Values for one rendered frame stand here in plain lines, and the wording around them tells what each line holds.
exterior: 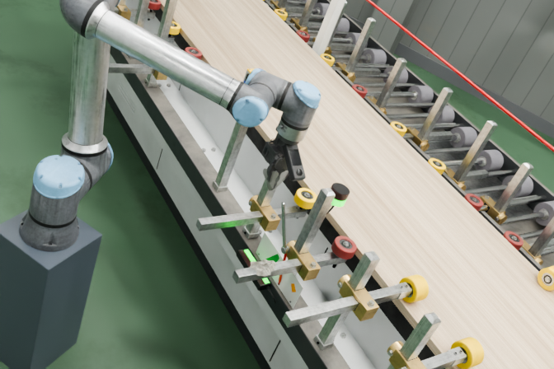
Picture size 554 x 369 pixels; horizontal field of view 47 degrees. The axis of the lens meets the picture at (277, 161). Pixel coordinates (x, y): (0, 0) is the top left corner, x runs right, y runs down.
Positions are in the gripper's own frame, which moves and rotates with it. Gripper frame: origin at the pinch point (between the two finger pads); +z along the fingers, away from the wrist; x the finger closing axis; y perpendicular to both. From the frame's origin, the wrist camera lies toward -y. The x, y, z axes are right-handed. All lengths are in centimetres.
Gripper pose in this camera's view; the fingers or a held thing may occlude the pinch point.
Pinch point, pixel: (272, 189)
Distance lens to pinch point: 204.6
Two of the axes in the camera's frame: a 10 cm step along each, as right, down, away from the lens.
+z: -3.2, 7.8, 5.3
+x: -8.1, 0.6, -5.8
